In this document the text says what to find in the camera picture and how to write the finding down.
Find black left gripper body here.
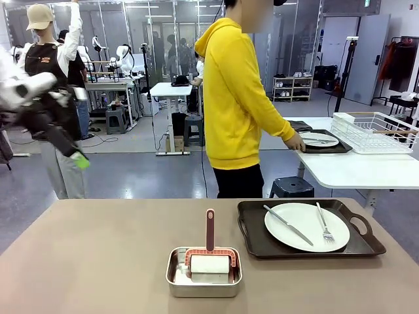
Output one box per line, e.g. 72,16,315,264
18,109,79,158

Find red lint roller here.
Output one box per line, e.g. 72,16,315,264
184,208,240,275

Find brown tray with handles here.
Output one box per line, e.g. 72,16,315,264
237,198,387,261

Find silver table knife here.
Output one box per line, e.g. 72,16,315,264
263,204,314,247

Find large white plate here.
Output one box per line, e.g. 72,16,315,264
264,202,351,253

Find silver fork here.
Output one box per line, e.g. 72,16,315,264
315,201,336,245

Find black tray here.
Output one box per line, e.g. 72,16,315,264
296,129,354,154

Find person's right forearm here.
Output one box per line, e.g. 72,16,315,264
258,111,297,145

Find person's right hand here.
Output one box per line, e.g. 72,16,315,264
283,135,307,152

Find dark grey hanging cloth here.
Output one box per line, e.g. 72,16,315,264
0,129,14,171

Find grey plastic stool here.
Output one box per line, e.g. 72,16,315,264
183,114,206,147
105,107,129,135

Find person in beige cap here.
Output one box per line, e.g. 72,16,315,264
16,0,91,200

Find white workbench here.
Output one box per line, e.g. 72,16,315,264
85,73,138,128

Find cardboard box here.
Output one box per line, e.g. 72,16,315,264
165,134,185,153

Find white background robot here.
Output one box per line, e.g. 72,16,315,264
115,44,135,79

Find white standing desk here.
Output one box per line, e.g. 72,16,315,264
149,81,194,156

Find beige cap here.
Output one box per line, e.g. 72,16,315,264
26,3,55,32

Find black hat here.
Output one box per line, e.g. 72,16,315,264
172,74,193,87

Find person in yellow hoodie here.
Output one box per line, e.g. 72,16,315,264
194,0,307,200

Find rectangular metal tray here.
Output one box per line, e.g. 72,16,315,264
165,247,244,298

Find dark blue stool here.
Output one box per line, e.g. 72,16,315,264
268,176,316,199

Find dark folded cloth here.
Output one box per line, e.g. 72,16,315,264
287,120,312,132

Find wooden shoe rack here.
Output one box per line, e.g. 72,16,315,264
272,75,314,103

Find black suitcases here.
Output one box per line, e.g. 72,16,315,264
314,64,338,91

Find white side table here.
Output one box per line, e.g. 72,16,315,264
282,116,419,217

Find black light stand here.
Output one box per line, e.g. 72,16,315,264
333,35,360,114

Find grey door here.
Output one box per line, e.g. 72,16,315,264
345,13,392,106

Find clothes rack with garments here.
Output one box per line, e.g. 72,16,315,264
379,35,419,99

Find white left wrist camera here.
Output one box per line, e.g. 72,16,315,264
67,85,89,103

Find white wire dish rack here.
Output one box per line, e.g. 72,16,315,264
330,111,419,155

